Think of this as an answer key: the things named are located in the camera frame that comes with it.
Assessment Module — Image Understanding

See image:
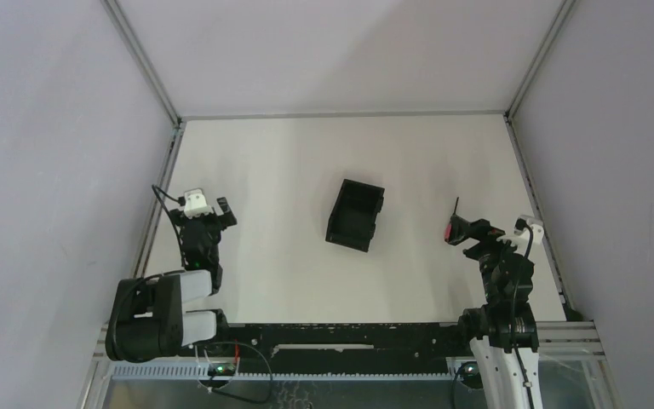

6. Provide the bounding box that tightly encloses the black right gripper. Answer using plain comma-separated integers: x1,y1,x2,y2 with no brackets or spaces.
448,214,528,302

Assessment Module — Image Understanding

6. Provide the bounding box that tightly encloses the red handled screwdriver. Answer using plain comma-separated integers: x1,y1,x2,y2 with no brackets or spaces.
444,197,461,245

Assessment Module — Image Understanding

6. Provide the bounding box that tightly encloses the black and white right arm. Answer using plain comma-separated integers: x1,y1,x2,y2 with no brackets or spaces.
445,214,544,408

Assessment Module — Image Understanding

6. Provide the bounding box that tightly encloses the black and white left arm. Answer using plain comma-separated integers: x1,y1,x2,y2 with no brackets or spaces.
105,193,237,363

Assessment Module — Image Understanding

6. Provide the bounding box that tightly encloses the black plastic bin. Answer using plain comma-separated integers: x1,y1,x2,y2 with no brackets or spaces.
325,179,385,252

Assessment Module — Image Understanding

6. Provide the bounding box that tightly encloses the right controller board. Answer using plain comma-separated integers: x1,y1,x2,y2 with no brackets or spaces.
453,361,483,389

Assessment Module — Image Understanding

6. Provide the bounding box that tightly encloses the controller board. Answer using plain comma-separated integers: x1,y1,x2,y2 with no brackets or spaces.
207,363,237,377
453,361,483,389

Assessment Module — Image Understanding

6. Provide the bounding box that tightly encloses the left controller board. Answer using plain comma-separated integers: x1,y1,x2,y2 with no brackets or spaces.
207,363,237,377

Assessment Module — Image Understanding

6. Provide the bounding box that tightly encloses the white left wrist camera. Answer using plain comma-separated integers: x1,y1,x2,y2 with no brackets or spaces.
183,188,214,218

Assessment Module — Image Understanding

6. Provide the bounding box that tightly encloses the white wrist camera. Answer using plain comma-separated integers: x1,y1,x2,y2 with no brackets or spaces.
183,188,214,218
497,215,545,248

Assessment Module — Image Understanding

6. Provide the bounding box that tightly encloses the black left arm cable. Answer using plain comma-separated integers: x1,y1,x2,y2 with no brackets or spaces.
151,185,188,267

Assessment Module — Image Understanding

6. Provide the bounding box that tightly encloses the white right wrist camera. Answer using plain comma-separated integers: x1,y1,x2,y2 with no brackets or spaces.
497,215,545,248

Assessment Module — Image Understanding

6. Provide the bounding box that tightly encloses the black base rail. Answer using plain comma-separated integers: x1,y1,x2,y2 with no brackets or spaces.
226,322,473,376

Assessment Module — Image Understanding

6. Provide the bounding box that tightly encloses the aluminium frame front beam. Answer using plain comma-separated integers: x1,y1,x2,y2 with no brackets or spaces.
90,320,607,362

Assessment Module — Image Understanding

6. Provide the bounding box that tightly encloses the white slotted cable duct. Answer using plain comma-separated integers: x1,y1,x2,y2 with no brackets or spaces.
112,361,456,381

